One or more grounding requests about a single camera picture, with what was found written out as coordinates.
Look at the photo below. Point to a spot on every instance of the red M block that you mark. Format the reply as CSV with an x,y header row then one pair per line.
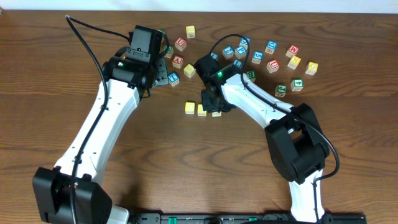
x,y
292,51

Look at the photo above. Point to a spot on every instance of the yellow S block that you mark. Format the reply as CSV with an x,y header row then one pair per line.
x,y
189,70

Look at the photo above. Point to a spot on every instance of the red U block left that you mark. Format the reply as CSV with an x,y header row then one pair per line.
x,y
180,44

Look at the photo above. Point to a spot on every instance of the blue L block left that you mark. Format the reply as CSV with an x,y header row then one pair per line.
x,y
214,56

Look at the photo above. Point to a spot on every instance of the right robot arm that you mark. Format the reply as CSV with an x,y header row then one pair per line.
x,y
293,134

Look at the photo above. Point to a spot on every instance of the red U block right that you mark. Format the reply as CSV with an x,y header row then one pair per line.
x,y
272,66

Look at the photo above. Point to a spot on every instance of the green B block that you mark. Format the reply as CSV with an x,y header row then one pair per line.
x,y
251,75

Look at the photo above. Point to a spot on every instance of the blue D block left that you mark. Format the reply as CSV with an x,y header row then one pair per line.
x,y
244,42

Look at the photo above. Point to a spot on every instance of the yellow C block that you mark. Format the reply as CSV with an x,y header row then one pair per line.
x,y
189,107

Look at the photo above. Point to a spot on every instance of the blue T block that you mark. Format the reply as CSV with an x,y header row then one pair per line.
x,y
173,78

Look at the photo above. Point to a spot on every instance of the blue l block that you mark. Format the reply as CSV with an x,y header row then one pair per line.
x,y
214,56
238,63

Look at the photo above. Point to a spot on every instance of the red u block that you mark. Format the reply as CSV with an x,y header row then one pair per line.
x,y
272,66
180,44

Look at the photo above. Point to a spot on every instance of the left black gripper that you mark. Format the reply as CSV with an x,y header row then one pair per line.
x,y
161,73

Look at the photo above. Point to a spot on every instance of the blue P block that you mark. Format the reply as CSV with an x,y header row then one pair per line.
x,y
240,52

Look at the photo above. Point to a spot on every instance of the yellow K block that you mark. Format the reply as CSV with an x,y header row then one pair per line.
x,y
294,62

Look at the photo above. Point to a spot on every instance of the yellow G block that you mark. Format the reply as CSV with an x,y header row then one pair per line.
x,y
311,68

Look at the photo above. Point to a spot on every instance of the green R block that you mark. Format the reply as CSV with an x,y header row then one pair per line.
x,y
216,114

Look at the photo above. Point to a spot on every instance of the blue 2 block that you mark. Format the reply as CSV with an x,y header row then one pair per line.
x,y
228,52

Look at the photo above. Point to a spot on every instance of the green 4 block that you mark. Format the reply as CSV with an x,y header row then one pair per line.
x,y
297,85

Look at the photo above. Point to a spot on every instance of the green Z block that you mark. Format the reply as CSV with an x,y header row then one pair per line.
x,y
170,52

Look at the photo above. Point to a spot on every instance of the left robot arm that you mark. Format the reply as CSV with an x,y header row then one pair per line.
x,y
71,192

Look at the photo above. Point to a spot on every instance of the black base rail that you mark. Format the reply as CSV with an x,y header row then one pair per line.
x,y
278,218

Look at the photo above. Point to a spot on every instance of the red A block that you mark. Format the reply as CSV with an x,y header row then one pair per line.
x,y
177,61

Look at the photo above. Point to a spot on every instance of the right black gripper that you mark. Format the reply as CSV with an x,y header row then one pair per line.
x,y
210,98

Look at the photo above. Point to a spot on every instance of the yellow O block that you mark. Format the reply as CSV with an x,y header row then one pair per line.
x,y
200,110

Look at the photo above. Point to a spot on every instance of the green J block bottom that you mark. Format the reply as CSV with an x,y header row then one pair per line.
x,y
280,90

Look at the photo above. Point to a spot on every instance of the blue D block right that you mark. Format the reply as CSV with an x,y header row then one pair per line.
x,y
270,47

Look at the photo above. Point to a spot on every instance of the blue L block right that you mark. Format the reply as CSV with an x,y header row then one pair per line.
x,y
238,63

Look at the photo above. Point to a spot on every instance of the blue d block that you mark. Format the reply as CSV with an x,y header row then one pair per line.
x,y
244,42
270,47

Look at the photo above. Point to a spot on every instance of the blue 5 block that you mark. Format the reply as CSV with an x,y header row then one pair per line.
x,y
257,57

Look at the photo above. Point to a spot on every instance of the yellow block top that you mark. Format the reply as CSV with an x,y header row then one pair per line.
x,y
190,31

